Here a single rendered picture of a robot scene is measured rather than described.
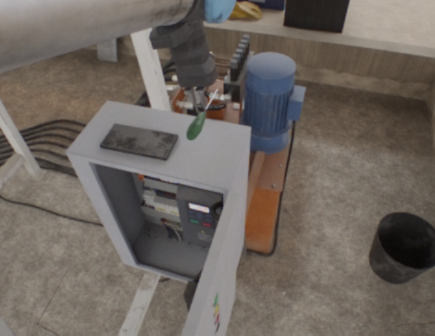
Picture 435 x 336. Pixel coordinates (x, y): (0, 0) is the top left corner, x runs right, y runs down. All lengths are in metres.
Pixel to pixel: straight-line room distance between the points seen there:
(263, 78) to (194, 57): 0.78
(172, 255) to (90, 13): 1.12
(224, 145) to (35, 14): 0.61
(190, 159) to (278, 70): 0.76
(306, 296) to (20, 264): 1.63
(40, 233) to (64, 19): 2.17
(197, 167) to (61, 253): 1.60
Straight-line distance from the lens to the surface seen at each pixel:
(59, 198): 2.50
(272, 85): 1.42
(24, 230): 2.45
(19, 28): 0.25
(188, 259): 1.31
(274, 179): 1.56
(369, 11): 3.80
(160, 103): 1.49
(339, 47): 3.05
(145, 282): 1.75
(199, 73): 0.67
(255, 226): 1.82
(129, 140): 0.83
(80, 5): 0.28
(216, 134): 0.82
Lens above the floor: 1.82
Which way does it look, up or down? 48 degrees down
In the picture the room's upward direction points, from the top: 2 degrees counter-clockwise
